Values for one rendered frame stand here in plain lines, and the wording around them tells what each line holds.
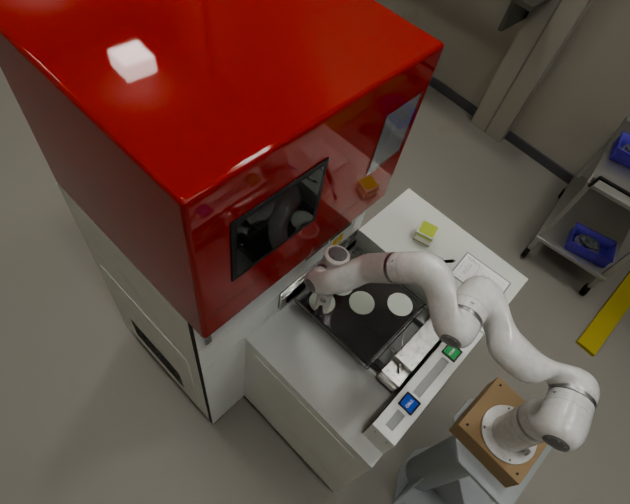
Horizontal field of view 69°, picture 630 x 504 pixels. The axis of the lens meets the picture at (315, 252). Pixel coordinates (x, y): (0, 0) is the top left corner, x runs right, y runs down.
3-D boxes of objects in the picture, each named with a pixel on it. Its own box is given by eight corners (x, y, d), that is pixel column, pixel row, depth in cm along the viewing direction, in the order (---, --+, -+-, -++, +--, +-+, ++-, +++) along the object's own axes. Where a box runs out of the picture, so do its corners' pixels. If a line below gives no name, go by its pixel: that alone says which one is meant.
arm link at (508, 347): (560, 435, 128) (576, 388, 136) (599, 436, 118) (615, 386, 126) (433, 314, 125) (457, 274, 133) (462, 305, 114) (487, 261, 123)
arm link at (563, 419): (560, 417, 142) (610, 395, 122) (541, 470, 132) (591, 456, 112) (524, 393, 144) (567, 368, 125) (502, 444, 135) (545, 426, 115)
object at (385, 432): (362, 433, 158) (371, 424, 146) (449, 332, 184) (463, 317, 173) (382, 454, 155) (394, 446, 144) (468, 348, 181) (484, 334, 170)
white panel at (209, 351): (198, 370, 162) (187, 323, 129) (348, 244, 201) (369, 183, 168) (203, 376, 161) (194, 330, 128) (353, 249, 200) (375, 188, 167)
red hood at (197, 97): (56, 182, 149) (-36, -3, 100) (245, 87, 188) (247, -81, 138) (205, 342, 127) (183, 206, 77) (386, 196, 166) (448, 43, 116)
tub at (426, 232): (411, 240, 189) (416, 230, 183) (417, 228, 193) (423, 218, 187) (427, 249, 187) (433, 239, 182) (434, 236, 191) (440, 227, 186)
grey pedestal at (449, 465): (501, 499, 230) (611, 476, 162) (449, 573, 209) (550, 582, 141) (424, 420, 246) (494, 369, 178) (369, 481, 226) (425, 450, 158)
